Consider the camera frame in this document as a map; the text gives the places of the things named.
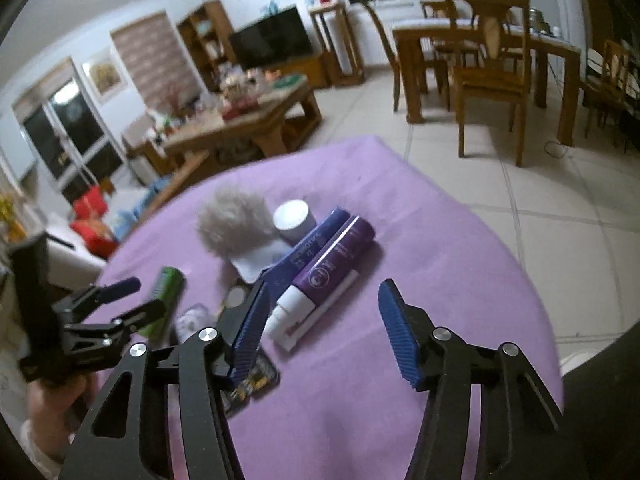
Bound small red cushion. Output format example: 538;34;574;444
74;186;108;221

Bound blue blanket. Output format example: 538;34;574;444
112;182;171;241

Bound framed sunflower picture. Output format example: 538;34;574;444
81;46;126;106

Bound dark printed packet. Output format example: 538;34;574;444
220;350;280;416

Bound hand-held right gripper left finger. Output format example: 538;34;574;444
60;280;275;480

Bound dark blue tube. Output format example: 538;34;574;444
260;207;351;301

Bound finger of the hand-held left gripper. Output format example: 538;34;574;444
70;276;143;314
62;299;168;339

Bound clear plastic wrapper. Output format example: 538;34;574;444
172;302;211;346

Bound balcony glass door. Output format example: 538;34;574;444
12;57;126;196

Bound person's left forearm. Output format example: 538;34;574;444
20;420;68;479

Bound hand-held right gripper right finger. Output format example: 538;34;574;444
377;279;591;480

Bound small round tin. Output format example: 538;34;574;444
222;285;251;311

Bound green snack packet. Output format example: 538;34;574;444
137;266;187;338

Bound grey fur ball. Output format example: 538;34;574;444
196;185;278;261

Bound black television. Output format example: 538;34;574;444
229;5;313;70

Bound large red cushion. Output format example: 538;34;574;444
70;217;118;256

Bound white round jar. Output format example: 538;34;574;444
272;200;317;243

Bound white paper tissue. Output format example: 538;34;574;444
227;240;293;283

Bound wooden dining chair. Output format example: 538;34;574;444
420;0;458;53
580;39;632;148
362;1;451;113
442;0;532;167

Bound wooden armchair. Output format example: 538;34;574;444
122;112;176;176

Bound pink roller blind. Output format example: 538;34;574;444
110;10;201;116

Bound wooden coffee table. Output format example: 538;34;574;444
162;77;323;166

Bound beige sofa cushion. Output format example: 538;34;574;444
45;212;108;286

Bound wooden plant stand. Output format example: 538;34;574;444
309;2;365;88

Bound purple white tube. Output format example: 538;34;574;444
264;216;376;352

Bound person's left hand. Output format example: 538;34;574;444
27;374;101;463

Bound wooden dining table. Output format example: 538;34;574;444
392;16;583;147

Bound wooden bookshelf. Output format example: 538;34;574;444
176;0;241;93

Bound purple tablecloth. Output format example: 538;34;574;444
92;135;566;480

